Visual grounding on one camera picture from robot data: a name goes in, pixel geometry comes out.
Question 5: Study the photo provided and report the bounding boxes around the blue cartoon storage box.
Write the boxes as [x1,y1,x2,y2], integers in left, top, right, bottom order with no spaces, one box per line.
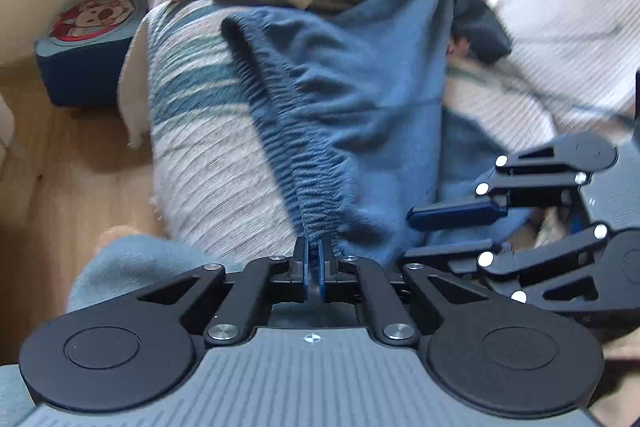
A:
[34,0,148,107]

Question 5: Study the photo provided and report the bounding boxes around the patterned bed cover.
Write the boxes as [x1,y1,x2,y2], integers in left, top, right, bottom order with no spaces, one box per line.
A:
[119,0,639,269]

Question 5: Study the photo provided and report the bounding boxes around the light blue jeans leg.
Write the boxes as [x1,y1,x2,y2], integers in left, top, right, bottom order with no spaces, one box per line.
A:
[0,237,241,427]

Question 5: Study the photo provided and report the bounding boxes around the dark blue fleece pants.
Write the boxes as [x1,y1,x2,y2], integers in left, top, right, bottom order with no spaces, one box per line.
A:
[221,0,528,265]

